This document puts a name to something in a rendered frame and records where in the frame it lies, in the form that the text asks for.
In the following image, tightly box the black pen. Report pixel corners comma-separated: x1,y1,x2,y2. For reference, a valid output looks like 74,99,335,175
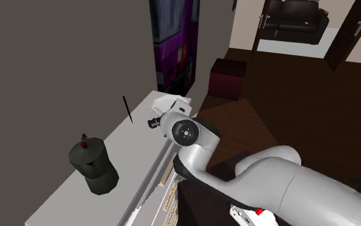
122,94,134,124

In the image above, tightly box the white chest of drawers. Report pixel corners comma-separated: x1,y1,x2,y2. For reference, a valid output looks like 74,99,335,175
24,90,197,226

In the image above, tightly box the dark moka pot red knob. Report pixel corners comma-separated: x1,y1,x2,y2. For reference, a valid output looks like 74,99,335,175
67,133,121,196

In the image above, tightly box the dark red ottoman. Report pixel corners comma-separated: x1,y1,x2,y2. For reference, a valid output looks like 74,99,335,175
207,57,248,102

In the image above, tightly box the black sofa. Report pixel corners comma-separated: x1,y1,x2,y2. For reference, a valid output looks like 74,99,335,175
260,0,331,46

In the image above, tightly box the purple wall picture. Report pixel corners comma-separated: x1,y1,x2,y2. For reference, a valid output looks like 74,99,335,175
148,0,201,98

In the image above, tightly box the brown door with silver handle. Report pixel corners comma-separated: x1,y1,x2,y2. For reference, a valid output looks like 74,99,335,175
323,0,361,73
250,0,273,61

